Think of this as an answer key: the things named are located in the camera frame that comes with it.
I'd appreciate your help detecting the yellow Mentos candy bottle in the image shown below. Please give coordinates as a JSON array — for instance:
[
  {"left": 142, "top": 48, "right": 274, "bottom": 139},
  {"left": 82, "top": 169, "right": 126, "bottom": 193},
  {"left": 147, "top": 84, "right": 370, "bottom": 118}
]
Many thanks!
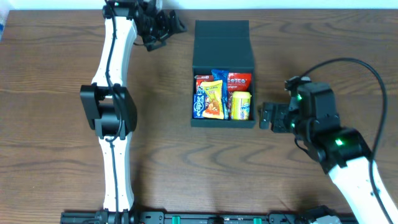
[{"left": 231, "top": 91, "right": 251, "bottom": 120}]

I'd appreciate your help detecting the red Hacks candy bag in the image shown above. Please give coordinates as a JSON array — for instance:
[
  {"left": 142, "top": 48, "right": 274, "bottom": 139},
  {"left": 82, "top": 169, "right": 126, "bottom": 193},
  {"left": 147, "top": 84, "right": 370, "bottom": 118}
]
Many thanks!
[{"left": 228, "top": 73, "right": 252, "bottom": 92}]

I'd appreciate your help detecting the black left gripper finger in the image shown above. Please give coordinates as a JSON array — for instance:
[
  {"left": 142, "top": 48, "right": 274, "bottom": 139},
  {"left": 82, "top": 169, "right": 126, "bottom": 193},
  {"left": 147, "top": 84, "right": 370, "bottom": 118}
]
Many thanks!
[
  {"left": 144, "top": 39, "right": 167, "bottom": 52},
  {"left": 169, "top": 10, "right": 187, "bottom": 34}
]

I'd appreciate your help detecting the black mounting rail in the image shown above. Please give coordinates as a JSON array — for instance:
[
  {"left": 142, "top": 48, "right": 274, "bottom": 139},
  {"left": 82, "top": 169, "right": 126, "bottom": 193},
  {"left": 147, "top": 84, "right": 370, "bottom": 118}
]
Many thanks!
[{"left": 60, "top": 211, "right": 357, "bottom": 224}]

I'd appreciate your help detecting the blue cookie packet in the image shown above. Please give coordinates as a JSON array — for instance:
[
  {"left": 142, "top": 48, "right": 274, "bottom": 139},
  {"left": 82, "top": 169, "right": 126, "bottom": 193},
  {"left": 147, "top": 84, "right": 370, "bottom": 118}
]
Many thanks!
[{"left": 211, "top": 69, "right": 229, "bottom": 120}]

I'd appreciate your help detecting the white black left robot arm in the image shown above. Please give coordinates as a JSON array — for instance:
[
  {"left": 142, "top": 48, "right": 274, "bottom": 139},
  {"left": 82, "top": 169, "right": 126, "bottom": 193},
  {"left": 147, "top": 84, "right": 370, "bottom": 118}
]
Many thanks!
[{"left": 60, "top": 0, "right": 187, "bottom": 223}]

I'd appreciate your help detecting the red Hello Panda box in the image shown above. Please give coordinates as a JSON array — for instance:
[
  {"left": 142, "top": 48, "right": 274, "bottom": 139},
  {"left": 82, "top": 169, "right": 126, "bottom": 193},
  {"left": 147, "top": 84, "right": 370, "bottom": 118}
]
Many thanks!
[{"left": 195, "top": 75, "right": 213, "bottom": 94}]

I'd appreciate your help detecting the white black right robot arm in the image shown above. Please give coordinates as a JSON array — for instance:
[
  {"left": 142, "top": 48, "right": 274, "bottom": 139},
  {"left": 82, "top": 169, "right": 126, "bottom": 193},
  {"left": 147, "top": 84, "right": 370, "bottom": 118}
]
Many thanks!
[{"left": 260, "top": 82, "right": 397, "bottom": 223}]

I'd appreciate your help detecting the dark green gift box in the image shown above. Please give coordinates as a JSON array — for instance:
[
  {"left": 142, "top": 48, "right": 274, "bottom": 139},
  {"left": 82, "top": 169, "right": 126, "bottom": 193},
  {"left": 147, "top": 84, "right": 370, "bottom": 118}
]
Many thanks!
[{"left": 190, "top": 20, "right": 256, "bottom": 128}]

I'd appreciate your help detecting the white blue object at edge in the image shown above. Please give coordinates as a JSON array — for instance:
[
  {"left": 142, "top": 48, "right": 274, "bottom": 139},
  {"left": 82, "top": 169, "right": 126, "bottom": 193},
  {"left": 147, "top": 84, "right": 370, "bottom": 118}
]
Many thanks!
[{"left": 0, "top": 8, "right": 9, "bottom": 40}]

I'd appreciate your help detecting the blue Eclipse mint tin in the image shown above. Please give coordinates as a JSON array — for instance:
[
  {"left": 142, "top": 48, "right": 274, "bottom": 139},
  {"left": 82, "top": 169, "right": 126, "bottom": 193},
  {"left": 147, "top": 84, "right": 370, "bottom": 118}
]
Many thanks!
[{"left": 193, "top": 94, "right": 206, "bottom": 119}]

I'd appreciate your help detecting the yellow Julie's peanut butter packet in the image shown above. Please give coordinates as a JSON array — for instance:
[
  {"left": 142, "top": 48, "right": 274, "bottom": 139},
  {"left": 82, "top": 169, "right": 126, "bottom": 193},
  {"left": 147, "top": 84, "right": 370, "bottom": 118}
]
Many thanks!
[{"left": 201, "top": 80, "right": 224, "bottom": 119}]

